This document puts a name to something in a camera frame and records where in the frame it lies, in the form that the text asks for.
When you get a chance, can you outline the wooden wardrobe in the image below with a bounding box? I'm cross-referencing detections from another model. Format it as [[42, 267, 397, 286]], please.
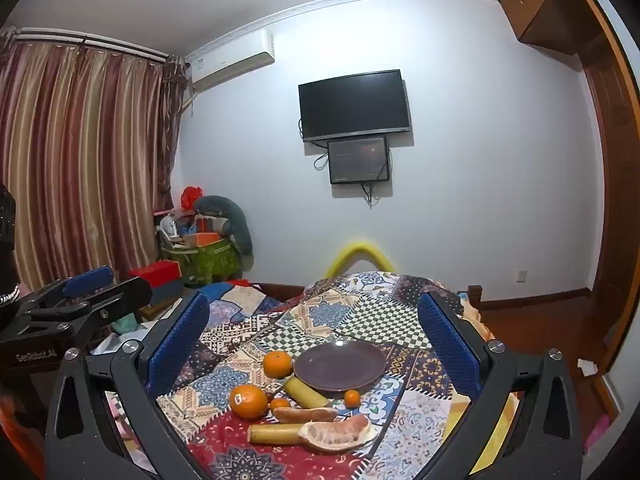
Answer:
[[500, 0, 640, 411]]

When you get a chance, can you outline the pink slipper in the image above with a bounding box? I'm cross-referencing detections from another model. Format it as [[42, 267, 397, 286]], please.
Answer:
[[582, 412, 611, 453]]

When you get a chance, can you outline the black wall television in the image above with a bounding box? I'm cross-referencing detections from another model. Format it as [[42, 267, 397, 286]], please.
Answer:
[[298, 69, 413, 143]]

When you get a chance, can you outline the grey box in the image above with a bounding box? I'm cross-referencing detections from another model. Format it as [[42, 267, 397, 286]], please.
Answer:
[[150, 280, 185, 306]]

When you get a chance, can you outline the small black monitor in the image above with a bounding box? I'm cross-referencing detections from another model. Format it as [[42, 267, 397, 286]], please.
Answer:
[[327, 136, 391, 186]]

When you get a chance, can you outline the large orange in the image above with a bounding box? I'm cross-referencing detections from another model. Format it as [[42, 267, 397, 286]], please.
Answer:
[[229, 384, 269, 420]]

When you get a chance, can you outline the orange garment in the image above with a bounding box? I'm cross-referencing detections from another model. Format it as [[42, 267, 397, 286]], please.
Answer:
[[0, 392, 51, 480]]

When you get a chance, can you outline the large peeled pomelo piece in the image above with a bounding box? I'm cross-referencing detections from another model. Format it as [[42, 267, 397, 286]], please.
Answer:
[[298, 414, 377, 454]]

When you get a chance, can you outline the dark purple plate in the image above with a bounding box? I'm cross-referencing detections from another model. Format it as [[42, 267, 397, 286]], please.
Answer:
[[293, 341, 388, 394]]

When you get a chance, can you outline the grey pillow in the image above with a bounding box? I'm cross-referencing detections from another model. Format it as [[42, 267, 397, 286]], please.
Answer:
[[192, 195, 254, 256]]

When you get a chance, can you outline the patchwork blanket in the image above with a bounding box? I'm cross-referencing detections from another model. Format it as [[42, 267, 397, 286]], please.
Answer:
[[107, 270, 506, 480]]

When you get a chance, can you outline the yellow foam tube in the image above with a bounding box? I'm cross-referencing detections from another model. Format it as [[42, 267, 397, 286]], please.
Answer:
[[324, 241, 398, 278]]

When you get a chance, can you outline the white air conditioner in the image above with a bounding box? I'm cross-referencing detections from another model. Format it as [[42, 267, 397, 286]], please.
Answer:
[[186, 30, 277, 93]]

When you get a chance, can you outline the green storage bag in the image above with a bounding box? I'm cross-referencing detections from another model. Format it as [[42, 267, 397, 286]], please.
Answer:
[[160, 240, 243, 288]]

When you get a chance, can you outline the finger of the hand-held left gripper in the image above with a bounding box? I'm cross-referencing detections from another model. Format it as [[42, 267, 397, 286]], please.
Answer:
[[74, 276, 153, 357], [24, 266, 115, 319]]

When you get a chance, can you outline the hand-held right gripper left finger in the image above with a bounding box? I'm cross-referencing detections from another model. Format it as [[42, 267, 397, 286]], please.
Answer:
[[45, 291, 211, 480]]

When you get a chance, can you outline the red box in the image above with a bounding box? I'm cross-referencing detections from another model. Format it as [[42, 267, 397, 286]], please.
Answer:
[[129, 261, 182, 288]]

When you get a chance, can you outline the striped red curtain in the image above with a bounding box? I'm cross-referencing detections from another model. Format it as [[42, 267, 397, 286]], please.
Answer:
[[0, 27, 183, 293]]

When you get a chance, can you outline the medium orange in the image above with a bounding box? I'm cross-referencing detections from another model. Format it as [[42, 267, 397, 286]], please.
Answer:
[[262, 351, 294, 379]]

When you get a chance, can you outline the greenish banana piece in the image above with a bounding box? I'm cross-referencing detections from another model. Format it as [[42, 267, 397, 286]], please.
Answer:
[[284, 376, 331, 409]]

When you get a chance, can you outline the white cloth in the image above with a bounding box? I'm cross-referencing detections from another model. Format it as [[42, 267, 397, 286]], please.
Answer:
[[95, 320, 151, 356]]

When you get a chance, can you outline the curtain rail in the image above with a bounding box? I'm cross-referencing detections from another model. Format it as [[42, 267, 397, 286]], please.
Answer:
[[0, 30, 168, 64]]

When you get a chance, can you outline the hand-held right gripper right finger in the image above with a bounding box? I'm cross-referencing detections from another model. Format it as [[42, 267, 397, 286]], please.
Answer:
[[418, 290, 585, 480]]

